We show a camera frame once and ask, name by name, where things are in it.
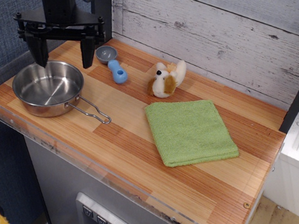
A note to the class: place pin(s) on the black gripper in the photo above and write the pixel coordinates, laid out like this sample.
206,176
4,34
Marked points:
60,20

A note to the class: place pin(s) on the stainless steel pot with handle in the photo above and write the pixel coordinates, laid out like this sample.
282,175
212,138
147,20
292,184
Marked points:
54,90

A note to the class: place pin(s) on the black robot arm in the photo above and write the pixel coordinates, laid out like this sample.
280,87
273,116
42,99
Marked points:
60,20

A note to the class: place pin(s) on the green folded towel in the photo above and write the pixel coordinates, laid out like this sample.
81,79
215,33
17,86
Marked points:
190,132

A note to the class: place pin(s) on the blue and grey scoop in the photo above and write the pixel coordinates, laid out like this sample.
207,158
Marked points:
108,56

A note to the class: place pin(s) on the clear acrylic table guard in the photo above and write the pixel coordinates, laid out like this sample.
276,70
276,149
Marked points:
127,159

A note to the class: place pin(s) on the white brown plush dog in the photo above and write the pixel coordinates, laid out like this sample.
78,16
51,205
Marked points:
167,79

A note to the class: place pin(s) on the grey cabinet front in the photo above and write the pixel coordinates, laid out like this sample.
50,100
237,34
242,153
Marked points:
74,196

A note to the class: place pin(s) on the silver dispenser panel with buttons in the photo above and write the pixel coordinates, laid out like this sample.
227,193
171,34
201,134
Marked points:
94,211

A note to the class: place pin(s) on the dark left vertical post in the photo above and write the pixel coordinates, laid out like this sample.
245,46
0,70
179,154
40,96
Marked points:
103,8

